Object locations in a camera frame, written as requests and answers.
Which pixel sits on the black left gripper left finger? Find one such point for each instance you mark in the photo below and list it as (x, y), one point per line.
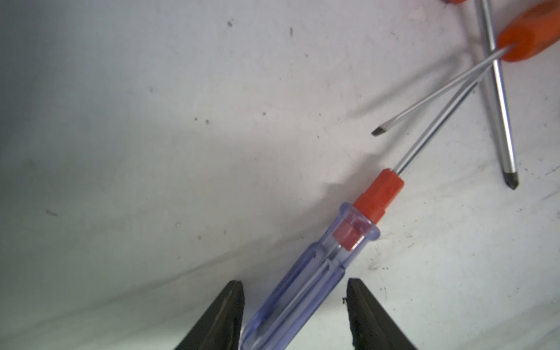
(219, 328)

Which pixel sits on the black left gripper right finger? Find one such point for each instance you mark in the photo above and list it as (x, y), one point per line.
(371, 326)

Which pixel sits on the purple clear handled screwdriver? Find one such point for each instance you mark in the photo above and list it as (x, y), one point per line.
(323, 264)

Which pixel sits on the large orange grey screwdriver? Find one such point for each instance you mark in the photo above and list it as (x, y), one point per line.
(498, 107)

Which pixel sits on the medium orange grey screwdriver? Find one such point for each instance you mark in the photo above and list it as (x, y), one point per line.
(530, 33)

